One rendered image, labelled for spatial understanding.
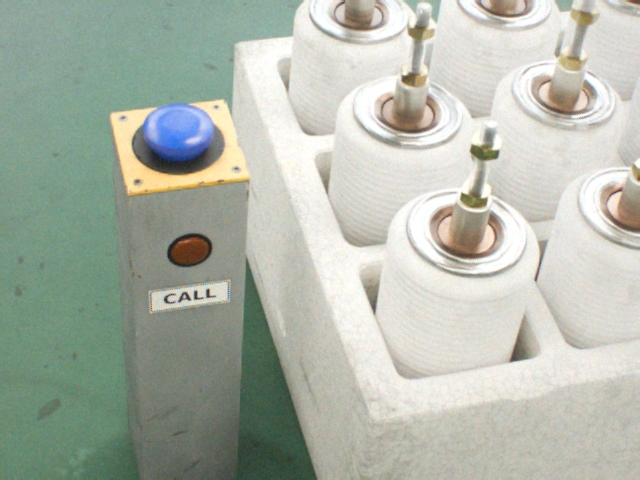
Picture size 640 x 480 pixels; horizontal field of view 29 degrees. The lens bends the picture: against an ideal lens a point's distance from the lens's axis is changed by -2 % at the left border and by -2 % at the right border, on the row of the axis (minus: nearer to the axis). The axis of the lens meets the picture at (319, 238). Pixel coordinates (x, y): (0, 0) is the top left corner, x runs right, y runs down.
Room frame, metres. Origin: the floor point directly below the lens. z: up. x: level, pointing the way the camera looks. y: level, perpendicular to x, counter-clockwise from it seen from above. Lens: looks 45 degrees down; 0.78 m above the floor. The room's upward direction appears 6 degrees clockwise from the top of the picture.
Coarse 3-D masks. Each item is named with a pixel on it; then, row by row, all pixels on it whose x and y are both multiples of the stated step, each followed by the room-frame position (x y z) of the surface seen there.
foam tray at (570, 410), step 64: (256, 64) 0.79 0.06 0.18; (256, 128) 0.74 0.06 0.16; (256, 192) 0.73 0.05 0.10; (320, 192) 0.65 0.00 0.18; (256, 256) 0.72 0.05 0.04; (320, 256) 0.58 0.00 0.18; (384, 256) 0.59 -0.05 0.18; (320, 320) 0.55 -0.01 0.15; (320, 384) 0.54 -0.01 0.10; (384, 384) 0.48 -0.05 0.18; (448, 384) 0.48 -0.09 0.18; (512, 384) 0.49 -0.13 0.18; (576, 384) 0.50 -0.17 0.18; (320, 448) 0.52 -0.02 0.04; (384, 448) 0.45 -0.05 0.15; (448, 448) 0.47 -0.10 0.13; (512, 448) 0.48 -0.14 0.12; (576, 448) 0.50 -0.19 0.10
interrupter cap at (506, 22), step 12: (456, 0) 0.80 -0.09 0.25; (468, 0) 0.80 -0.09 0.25; (480, 0) 0.81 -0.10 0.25; (528, 0) 0.81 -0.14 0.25; (540, 0) 0.81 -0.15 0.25; (468, 12) 0.78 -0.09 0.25; (480, 12) 0.79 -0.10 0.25; (492, 12) 0.79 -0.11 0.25; (504, 12) 0.80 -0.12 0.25; (516, 12) 0.80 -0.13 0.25; (528, 12) 0.80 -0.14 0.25; (540, 12) 0.80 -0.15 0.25; (492, 24) 0.77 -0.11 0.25; (504, 24) 0.77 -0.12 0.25; (516, 24) 0.78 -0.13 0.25; (528, 24) 0.78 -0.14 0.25; (540, 24) 0.78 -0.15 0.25
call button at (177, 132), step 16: (160, 112) 0.54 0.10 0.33; (176, 112) 0.54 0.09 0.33; (192, 112) 0.54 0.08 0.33; (144, 128) 0.52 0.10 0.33; (160, 128) 0.52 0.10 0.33; (176, 128) 0.53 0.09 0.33; (192, 128) 0.53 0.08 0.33; (208, 128) 0.53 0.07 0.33; (160, 144) 0.51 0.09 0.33; (176, 144) 0.51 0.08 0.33; (192, 144) 0.52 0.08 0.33; (208, 144) 0.52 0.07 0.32; (176, 160) 0.51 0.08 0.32
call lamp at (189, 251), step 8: (184, 240) 0.50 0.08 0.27; (192, 240) 0.50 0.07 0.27; (200, 240) 0.50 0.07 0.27; (176, 248) 0.49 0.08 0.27; (184, 248) 0.49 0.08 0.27; (192, 248) 0.49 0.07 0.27; (200, 248) 0.50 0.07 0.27; (208, 248) 0.50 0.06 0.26; (176, 256) 0.49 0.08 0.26; (184, 256) 0.49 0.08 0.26; (192, 256) 0.49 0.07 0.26; (200, 256) 0.50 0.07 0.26; (184, 264) 0.49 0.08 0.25
